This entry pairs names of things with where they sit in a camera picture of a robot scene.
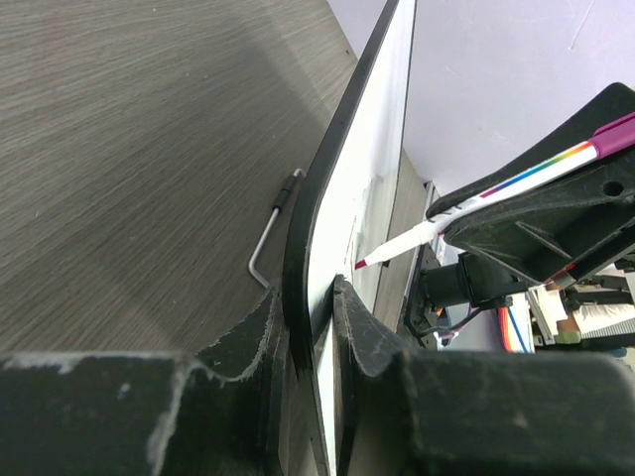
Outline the white whiteboard black frame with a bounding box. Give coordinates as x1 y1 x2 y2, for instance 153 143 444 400
282 1 417 475

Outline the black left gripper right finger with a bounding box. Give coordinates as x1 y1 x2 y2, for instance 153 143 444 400
332 276 634 475

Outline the metal whiteboard stand wire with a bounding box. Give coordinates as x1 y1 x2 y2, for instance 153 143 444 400
247 168 307 290

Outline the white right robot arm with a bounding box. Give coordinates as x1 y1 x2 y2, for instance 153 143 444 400
401 147 634 348

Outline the white marker purple cap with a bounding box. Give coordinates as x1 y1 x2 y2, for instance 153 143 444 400
354 113 634 270

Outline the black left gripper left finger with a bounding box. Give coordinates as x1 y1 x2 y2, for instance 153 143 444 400
1 288 288 475

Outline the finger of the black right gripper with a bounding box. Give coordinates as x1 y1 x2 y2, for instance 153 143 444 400
426 82 634 284

